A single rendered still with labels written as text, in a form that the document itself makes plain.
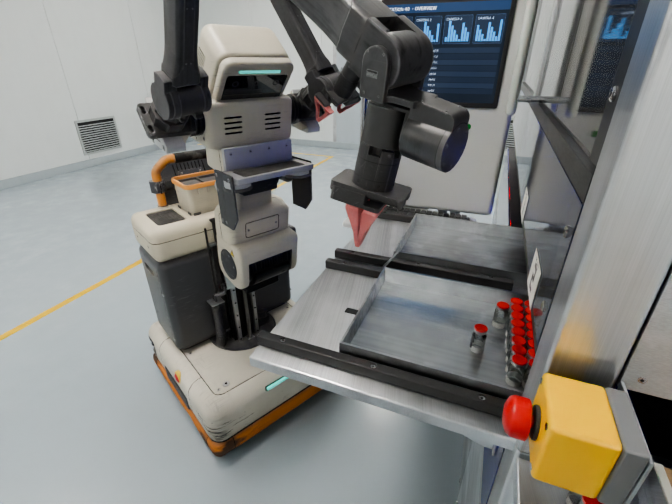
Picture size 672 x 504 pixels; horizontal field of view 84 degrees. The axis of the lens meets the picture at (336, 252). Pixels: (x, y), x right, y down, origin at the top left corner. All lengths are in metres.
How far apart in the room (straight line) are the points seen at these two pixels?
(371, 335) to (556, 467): 0.35
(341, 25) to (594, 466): 0.50
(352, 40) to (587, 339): 0.40
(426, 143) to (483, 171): 0.99
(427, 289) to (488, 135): 0.74
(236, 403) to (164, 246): 0.59
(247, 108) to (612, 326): 0.93
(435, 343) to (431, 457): 0.98
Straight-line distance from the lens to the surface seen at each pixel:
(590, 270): 0.41
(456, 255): 0.96
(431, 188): 1.45
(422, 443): 1.64
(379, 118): 0.47
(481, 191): 1.44
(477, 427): 0.57
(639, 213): 0.39
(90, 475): 1.77
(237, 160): 1.08
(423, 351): 0.65
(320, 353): 0.60
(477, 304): 0.79
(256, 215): 1.18
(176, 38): 0.85
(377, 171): 0.49
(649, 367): 0.47
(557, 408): 0.41
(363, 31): 0.47
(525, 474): 0.55
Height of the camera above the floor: 1.31
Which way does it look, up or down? 27 degrees down
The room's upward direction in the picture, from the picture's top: straight up
